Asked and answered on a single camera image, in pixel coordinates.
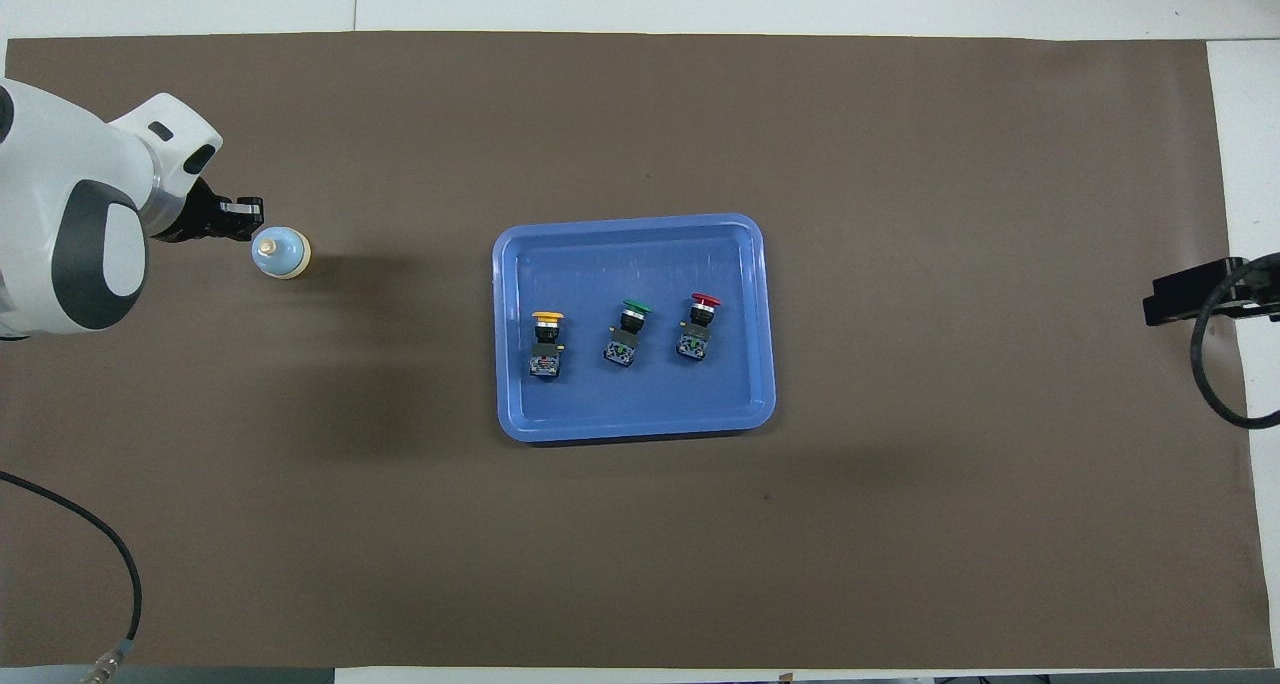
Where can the light blue desk bell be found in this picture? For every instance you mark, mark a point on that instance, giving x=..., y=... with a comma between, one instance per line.
x=282, y=254

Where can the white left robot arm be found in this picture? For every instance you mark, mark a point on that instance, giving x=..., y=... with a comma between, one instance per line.
x=50, y=184

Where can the green push button switch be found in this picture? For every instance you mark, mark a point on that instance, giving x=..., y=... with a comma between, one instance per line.
x=623, y=346

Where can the blue plastic tray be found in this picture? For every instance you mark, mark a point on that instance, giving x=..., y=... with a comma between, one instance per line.
x=640, y=264

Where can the brown table mat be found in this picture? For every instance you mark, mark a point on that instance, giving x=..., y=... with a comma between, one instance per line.
x=900, y=524

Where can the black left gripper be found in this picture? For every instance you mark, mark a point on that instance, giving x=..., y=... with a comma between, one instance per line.
x=200, y=222

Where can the red push button switch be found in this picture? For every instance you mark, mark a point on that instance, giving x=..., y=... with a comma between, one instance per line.
x=693, y=341

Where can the yellow push button switch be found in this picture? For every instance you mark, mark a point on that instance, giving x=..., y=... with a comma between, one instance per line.
x=546, y=362

